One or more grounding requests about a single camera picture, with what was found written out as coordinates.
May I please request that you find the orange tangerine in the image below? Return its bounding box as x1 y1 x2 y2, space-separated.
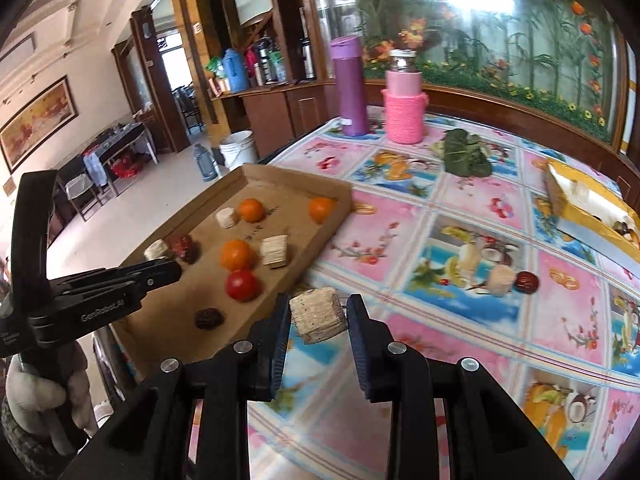
308 196 335 224
220 240 257 272
238 198 266 223

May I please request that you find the red cherry tomato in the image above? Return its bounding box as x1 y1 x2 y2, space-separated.
224 270 262 302

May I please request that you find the brown cardboard tray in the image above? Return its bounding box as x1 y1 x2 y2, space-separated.
112 165 352 377

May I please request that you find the beige square cake block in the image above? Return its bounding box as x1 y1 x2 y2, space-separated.
290 286 347 344

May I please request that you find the grey gloved hand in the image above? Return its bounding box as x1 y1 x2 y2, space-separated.
1 344 98 479

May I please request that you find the small dark red date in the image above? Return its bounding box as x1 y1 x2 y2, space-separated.
194 308 224 330

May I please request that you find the dark red jujube date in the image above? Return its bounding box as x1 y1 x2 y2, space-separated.
513 271 539 295

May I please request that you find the beige cake piece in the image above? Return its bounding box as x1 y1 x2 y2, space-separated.
486 264 516 297

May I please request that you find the white cake block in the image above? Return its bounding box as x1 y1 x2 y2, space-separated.
260 234 288 269

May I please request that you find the white plastic bucket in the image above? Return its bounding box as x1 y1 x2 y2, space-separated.
219 130 258 170

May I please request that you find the flowered tablecloth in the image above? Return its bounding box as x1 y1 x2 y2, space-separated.
270 108 639 479

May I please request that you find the wooden side cabinet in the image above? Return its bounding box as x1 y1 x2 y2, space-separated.
212 81 338 158

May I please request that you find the dark round plum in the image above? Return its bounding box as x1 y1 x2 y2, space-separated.
613 221 630 236

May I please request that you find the yellow white gift box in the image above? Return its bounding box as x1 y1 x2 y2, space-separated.
544 158 639 276

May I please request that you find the blue water jug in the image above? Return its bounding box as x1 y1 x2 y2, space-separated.
222 48 250 93

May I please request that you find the green leafy vegetable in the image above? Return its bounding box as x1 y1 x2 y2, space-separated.
442 128 492 178

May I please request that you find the purple thermos bottle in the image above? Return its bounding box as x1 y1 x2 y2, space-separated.
330 36 369 136

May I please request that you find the pink knitted-sleeve thermos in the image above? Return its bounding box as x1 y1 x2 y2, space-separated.
381 49 428 145

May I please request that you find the framed wall painting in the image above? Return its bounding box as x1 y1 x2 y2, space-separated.
1 76 78 174

